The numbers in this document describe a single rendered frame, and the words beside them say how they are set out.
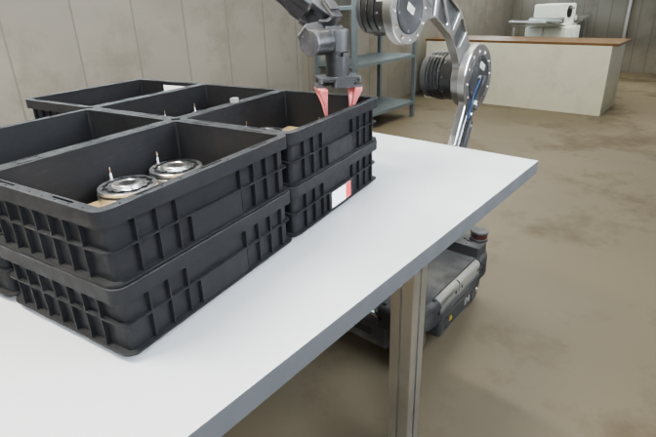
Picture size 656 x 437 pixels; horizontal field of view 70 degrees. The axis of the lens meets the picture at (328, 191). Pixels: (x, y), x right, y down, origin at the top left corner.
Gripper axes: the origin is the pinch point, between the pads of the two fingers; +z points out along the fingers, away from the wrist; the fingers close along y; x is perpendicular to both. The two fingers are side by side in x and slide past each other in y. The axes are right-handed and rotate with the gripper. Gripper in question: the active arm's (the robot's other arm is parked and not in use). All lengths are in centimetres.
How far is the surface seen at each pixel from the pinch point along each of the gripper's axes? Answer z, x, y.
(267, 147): -2.0, -33.2, -21.1
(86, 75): 11, 228, -112
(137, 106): -1, 21, -50
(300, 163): 4.3, -24.1, -14.2
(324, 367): 90, 13, -4
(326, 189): 13.5, -16.8, -7.4
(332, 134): 1.4, -14.6, -5.2
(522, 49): 24, 358, 298
